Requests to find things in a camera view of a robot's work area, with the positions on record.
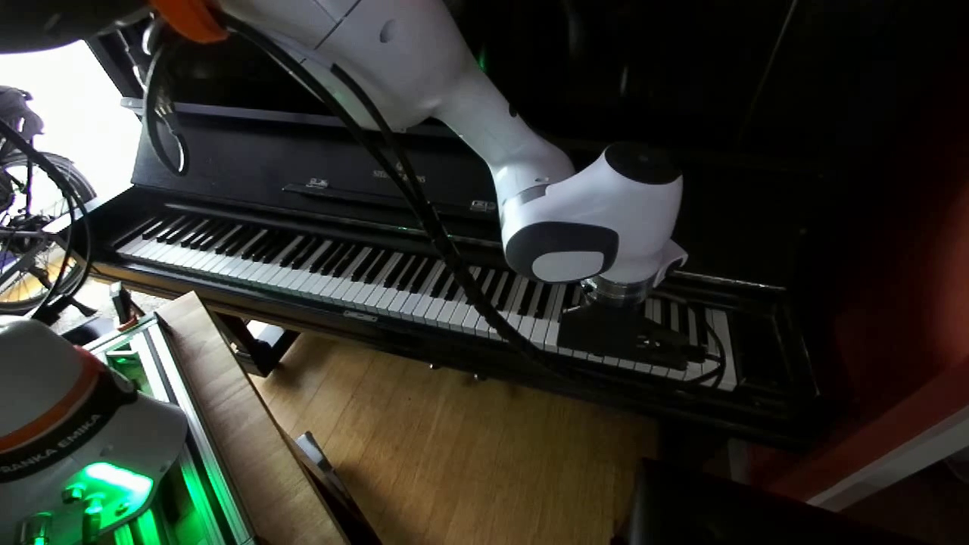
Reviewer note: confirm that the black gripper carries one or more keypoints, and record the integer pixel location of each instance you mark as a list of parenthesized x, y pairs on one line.
[(606, 329)]

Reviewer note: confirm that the black piano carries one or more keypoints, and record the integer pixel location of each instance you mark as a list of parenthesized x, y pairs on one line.
[(708, 152)]

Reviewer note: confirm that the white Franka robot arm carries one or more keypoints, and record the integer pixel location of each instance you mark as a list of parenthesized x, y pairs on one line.
[(425, 69)]

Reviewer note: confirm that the black padded piano bench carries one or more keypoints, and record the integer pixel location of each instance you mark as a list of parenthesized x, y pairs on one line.
[(729, 510)]

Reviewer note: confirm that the dark flat strip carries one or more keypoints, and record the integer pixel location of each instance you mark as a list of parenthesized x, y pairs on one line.
[(338, 485)]

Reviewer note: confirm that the wooden board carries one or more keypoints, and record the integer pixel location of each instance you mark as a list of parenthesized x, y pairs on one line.
[(247, 424)]

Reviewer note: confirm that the black bicycle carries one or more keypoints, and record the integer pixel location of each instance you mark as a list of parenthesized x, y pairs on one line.
[(32, 202)]

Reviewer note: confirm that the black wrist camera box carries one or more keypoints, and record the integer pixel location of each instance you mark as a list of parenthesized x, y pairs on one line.
[(677, 342)]

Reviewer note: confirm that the green lit metal base frame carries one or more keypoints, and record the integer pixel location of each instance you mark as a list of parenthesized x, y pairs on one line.
[(153, 404)]

